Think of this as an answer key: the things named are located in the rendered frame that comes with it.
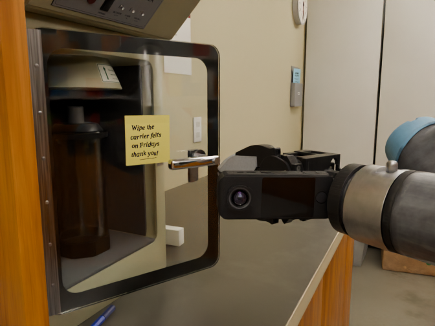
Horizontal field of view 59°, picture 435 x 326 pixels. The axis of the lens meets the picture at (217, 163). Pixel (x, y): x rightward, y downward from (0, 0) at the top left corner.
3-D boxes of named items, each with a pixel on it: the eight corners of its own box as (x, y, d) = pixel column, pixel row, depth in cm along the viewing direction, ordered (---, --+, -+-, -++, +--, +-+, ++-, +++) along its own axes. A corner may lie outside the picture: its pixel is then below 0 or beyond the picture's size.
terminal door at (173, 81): (46, 316, 55) (23, 26, 49) (217, 263, 73) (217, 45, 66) (48, 319, 54) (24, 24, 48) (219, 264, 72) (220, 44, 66)
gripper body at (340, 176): (299, 204, 51) (386, 228, 41) (250, 215, 46) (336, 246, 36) (301, 146, 49) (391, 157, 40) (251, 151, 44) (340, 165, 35)
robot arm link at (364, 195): (377, 262, 32) (384, 167, 31) (332, 245, 36) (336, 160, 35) (421, 242, 37) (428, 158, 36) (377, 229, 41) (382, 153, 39)
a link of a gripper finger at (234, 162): (245, 167, 56) (291, 176, 49) (211, 171, 53) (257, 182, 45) (245, 145, 56) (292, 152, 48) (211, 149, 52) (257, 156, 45)
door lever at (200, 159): (156, 169, 62) (156, 153, 61) (204, 163, 67) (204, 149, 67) (173, 174, 57) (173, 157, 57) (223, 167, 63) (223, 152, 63)
